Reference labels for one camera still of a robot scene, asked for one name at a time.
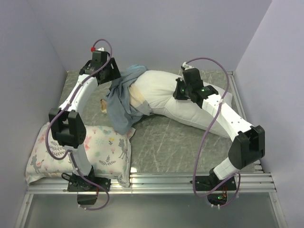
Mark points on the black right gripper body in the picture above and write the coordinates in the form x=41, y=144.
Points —
x=183, y=91

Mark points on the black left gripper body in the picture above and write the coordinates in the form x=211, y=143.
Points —
x=111, y=73

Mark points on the blue-grey pillowcase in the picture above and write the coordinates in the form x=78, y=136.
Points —
x=122, y=123

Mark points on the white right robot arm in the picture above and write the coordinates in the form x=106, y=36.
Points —
x=248, y=141

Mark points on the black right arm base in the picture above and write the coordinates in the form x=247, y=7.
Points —
x=218, y=193

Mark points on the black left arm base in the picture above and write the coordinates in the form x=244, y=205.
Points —
x=87, y=193

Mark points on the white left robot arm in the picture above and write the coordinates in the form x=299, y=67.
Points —
x=65, y=122

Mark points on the tan inner pillow core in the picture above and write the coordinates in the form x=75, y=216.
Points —
x=125, y=100

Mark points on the floral patterned pillow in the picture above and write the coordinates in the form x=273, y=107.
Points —
x=108, y=151

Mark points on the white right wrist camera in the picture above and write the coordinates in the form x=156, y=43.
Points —
x=186, y=66

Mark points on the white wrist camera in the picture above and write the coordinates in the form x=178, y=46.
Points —
x=97, y=49
x=186, y=66

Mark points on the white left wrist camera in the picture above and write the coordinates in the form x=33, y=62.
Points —
x=97, y=49

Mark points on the aluminium right side rail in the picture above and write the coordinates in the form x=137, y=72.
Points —
x=238, y=107

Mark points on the aluminium frame rail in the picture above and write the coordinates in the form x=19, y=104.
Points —
x=160, y=183

